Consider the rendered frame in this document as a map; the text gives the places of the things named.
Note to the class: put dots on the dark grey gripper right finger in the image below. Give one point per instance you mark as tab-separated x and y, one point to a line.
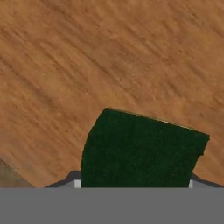
198	183

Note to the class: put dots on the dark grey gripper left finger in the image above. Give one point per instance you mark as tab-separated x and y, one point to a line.
71	180

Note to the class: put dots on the dark green sponge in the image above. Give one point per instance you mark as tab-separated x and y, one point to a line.
137	151

